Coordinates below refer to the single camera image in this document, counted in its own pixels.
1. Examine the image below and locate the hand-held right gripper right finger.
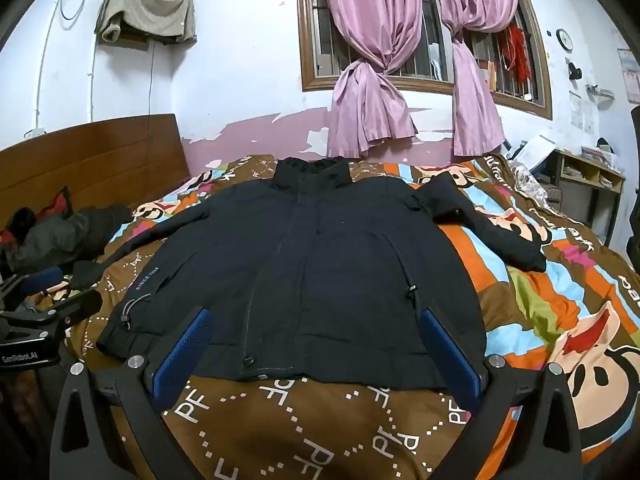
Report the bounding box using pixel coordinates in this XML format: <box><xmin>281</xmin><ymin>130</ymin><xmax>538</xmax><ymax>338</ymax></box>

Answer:
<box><xmin>419</xmin><ymin>307</ymin><xmax>583</xmax><ymax>480</ymax></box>

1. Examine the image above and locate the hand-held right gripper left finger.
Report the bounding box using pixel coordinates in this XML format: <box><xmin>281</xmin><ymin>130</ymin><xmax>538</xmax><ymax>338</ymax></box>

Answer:
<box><xmin>50</xmin><ymin>306</ymin><xmax>214</xmax><ymax>480</ymax></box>

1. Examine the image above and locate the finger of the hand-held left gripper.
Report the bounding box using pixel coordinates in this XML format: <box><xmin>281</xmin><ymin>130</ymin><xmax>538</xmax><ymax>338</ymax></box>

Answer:
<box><xmin>0</xmin><ymin>267</ymin><xmax>65</xmax><ymax>306</ymax></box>
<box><xmin>0</xmin><ymin>290</ymin><xmax>104</xmax><ymax>331</ymax></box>

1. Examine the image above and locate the black jacket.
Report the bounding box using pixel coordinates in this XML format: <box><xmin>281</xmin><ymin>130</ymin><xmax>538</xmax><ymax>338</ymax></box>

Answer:
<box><xmin>70</xmin><ymin>156</ymin><xmax>548</xmax><ymax>391</ymax></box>

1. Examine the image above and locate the dark clothes pile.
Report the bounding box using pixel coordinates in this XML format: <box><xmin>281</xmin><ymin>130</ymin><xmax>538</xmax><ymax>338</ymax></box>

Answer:
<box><xmin>0</xmin><ymin>203</ymin><xmax>133</xmax><ymax>281</ymax></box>

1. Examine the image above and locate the red black cloth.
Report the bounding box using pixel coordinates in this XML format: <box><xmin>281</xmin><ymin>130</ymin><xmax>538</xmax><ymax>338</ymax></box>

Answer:
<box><xmin>0</xmin><ymin>187</ymin><xmax>76</xmax><ymax>248</ymax></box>

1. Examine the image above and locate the wooden headboard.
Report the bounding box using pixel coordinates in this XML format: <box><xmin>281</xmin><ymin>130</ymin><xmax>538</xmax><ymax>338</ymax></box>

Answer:
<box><xmin>0</xmin><ymin>113</ymin><xmax>190</xmax><ymax>221</ymax></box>

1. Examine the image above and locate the cartoon printed blanket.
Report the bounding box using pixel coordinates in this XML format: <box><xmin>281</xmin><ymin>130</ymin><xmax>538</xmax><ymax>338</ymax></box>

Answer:
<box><xmin>65</xmin><ymin>152</ymin><xmax>640</xmax><ymax>480</ymax></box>

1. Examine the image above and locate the silver patterned cloth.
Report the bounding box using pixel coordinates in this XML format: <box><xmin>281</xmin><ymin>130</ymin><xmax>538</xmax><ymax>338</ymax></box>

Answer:
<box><xmin>510</xmin><ymin>165</ymin><xmax>551</xmax><ymax>202</ymax></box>

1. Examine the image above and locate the white paper box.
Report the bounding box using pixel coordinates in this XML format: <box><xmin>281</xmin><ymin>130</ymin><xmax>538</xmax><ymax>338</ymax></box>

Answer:
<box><xmin>515</xmin><ymin>134</ymin><xmax>557</xmax><ymax>168</ymax></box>

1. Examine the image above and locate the wooden shelf unit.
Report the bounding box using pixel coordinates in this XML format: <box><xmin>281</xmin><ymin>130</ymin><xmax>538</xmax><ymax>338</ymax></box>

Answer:
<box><xmin>547</xmin><ymin>149</ymin><xmax>626</xmax><ymax>248</ymax></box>

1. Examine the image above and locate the pink curtain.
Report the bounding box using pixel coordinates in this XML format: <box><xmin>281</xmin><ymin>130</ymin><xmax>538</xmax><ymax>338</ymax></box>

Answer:
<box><xmin>315</xmin><ymin>0</ymin><xmax>421</xmax><ymax>158</ymax></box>
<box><xmin>430</xmin><ymin>0</ymin><xmax>521</xmax><ymax>157</ymax></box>

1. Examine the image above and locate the beige hanging cloth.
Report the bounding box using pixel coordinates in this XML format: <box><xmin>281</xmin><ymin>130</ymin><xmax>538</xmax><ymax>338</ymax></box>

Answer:
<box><xmin>95</xmin><ymin>0</ymin><xmax>197</xmax><ymax>46</ymax></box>

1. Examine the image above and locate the red hanging decoration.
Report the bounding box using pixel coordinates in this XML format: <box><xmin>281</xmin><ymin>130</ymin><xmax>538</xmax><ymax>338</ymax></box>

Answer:
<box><xmin>502</xmin><ymin>22</ymin><xmax>532</xmax><ymax>83</ymax></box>

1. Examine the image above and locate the white wall cable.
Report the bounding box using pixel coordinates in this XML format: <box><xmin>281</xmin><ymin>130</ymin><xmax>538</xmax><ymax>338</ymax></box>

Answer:
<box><xmin>36</xmin><ymin>0</ymin><xmax>101</xmax><ymax>131</ymax></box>

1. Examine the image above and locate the paper sheet on wall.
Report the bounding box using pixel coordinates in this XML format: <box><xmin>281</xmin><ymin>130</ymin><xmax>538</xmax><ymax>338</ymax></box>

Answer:
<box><xmin>570</xmin><ymin>91</ymin><xmax>596</xmax><ymax>131</ymax></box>

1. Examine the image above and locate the white wall shelf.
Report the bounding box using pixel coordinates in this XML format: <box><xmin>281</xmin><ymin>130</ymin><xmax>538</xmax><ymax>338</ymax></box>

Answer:
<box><xmin>585</xmin><ymin>85</ymin><xmax>615</xmax><ymax>107</ymax></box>

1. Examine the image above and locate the wooden window frame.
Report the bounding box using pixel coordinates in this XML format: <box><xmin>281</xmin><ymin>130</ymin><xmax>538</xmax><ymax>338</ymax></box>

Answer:
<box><xmin>295</xmin><ymin>0</ymin><xmax>553</xmax><ymax>121</ymax></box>

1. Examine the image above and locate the wall calendar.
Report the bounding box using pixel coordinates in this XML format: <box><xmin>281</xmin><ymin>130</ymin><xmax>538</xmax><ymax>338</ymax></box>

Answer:
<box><xmin>617</xmin><ymin>48</ymin><xmax>640</xmax><ymax>106</ymax></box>

